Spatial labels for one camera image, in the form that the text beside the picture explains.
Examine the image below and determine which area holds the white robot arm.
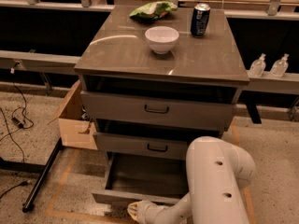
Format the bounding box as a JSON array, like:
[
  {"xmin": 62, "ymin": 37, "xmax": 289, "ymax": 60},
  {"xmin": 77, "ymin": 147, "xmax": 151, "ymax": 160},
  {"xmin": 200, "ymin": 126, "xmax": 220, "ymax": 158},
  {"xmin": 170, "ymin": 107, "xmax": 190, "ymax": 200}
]
[{"xmin": 127, "ymin": 136, "xmax": 255, "ymax": 224}]

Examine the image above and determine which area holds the grey middle drawer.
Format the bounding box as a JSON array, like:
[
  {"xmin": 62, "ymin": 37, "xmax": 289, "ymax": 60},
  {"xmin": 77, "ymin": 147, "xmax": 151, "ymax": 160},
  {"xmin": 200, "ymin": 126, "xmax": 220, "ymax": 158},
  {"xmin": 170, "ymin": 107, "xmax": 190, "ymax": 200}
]
[{"xmin": 93, "ymin": 131, "xmax": 222, "ymax": 161}]

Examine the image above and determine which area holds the grey top drawer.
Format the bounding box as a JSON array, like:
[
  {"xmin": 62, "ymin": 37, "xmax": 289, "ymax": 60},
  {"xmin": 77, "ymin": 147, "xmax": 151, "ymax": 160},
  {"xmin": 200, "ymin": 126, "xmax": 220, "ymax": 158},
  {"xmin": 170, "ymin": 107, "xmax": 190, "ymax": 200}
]
[{"xmin": 81, "ymin": 91, "xmax": 235, "ymax": 132}]

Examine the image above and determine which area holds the grey drawer cabinet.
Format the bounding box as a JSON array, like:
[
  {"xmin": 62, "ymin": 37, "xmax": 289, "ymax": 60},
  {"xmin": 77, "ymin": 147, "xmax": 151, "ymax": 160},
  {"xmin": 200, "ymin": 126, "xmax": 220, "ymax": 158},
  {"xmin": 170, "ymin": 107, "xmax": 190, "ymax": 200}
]
[{"xmin": 73, "ymin": 5, "xmax": 249, "ymax": 170}]

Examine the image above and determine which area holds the cardboard box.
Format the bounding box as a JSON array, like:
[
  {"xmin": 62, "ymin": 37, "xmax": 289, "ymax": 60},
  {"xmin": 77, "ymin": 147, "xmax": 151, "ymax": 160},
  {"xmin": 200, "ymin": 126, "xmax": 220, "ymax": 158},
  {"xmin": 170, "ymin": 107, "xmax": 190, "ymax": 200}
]
[{"xmin": 50, "ymin": 80, "xmax": 97, "ymax": 150}]

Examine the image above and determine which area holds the white bowl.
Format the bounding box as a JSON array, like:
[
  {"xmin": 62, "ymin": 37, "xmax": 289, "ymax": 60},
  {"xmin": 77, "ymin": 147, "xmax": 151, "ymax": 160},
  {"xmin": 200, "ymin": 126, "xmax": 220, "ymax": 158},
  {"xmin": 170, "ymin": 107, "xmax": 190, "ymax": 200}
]
[{"xmin": 145, "ymin": 26, "xmax": 179, "ymax": 54}]

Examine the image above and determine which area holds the clear sanitizer bottle left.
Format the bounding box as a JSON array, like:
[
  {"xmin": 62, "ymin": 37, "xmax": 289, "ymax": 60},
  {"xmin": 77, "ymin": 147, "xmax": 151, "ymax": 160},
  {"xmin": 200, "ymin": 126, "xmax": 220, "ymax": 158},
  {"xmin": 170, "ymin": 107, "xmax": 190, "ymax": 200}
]
[{"xmin": 249, "ymin": 53, "xmax": 266, "ymax": 77}]

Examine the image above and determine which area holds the clear sanitizer bottle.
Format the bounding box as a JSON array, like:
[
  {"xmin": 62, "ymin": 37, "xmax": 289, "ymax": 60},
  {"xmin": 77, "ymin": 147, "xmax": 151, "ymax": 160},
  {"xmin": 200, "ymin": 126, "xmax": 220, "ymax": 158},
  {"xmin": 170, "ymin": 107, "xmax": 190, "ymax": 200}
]
[
  {"xmin": 270, "ymin": 53, "xmax": 289, "ymax": 77},
  {"xmin": 249, "ymin": 53, "xmax": 266, "ymax": 77}
]

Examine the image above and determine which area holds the green chip bag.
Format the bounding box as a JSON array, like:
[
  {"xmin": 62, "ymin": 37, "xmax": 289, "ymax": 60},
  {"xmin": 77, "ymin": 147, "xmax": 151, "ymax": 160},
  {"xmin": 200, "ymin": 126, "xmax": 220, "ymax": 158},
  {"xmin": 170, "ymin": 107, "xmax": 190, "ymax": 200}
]
[{"xmin": 129, "ymin": 1, "xmax": 178, "ymax": 21}]

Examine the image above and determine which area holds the clear sanitizer bottle right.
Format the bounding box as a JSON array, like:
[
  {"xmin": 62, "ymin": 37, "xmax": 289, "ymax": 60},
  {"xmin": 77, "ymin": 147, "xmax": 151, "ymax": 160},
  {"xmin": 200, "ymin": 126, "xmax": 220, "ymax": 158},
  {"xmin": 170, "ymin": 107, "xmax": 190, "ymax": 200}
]
[{"xmin": 270, "ymin": 53, "xmax": 289, "ymax": 77}]

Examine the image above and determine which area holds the blue soda can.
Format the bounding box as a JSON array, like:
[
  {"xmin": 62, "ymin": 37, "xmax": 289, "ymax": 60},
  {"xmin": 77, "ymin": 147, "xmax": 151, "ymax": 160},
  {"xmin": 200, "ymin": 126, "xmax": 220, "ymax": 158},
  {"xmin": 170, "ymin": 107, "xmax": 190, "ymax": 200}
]
[{"xmin": 191, "ymin": 3, "xmax": 210, "ymax": 37}]

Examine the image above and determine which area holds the black table leg frame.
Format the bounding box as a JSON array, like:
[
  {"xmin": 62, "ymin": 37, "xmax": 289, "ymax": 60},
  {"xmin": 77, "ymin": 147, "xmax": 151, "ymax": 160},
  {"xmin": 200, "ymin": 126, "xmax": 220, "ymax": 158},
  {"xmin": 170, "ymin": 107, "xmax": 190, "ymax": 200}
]
[{"xmin": 0, "ymin": 138, "xmax": 63, "ymax": 213}]

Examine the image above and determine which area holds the black cable on floor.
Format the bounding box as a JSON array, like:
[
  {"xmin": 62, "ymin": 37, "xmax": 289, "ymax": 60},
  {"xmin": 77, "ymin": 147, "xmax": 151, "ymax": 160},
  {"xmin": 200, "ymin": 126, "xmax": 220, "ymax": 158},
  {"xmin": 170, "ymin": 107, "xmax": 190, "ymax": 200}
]
[{"xmin": 0, "ymin": 179, "xmax": 32, "ymax": 200}]

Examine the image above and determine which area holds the black power adapter cable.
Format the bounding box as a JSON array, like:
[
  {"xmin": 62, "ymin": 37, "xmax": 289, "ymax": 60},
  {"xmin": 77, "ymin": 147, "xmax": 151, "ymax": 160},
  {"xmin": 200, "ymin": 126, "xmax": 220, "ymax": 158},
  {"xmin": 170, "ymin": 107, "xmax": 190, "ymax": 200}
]
[{"xmin": 0, "ymin": 61, "xmax": 35, "ymax": 164}]

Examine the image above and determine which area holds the grey metal shelf rail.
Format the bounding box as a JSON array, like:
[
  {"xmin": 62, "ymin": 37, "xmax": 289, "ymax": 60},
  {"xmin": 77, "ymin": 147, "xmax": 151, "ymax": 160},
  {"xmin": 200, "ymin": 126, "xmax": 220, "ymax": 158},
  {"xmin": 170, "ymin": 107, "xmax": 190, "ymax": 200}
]
[{"xmin": 0, "ymin": 50, "xmax": 79, "ymax": 75}]

